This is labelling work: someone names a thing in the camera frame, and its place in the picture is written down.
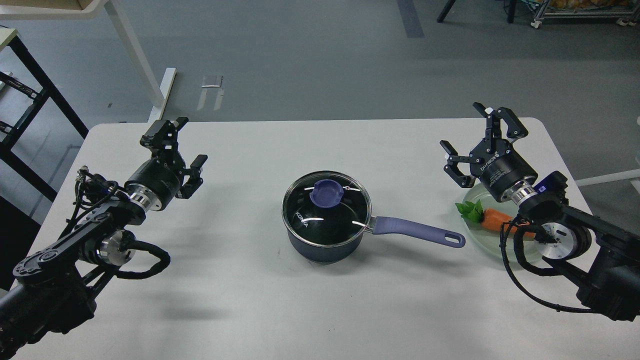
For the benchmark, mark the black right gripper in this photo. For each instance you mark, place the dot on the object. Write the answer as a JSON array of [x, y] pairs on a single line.
[[499, 169]]

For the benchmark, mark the glass lid with blue knob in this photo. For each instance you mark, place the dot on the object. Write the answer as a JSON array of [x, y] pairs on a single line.
[[326, 208]]

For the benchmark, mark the blue saucepan with handle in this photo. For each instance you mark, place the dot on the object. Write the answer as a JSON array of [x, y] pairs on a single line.
[[378, 225]]

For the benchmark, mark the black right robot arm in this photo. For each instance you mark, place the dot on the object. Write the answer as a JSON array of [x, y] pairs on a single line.
[[550, 238]]

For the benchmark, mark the wheeled cart in background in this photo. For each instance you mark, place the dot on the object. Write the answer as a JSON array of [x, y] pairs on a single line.
[[625, 12]]

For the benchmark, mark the white table leg frame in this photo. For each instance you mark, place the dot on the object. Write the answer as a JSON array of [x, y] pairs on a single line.
[[157, 91]]

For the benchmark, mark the orange toy carrot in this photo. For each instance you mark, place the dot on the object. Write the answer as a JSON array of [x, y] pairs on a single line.
[[475, 217]]

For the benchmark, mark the pale green plate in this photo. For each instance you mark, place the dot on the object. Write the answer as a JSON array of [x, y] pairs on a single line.
[[487, 239]]

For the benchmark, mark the black metal rack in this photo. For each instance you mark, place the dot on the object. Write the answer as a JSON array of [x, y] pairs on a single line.
[[38, 98]]

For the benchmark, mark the black stand leg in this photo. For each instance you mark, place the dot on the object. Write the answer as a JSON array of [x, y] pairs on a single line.
[[445, 11]]

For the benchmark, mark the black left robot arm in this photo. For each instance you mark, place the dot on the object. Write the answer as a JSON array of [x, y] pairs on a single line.
[[57, 286]]

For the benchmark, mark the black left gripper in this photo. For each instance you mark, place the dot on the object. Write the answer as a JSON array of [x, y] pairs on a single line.
[[164, 173]]

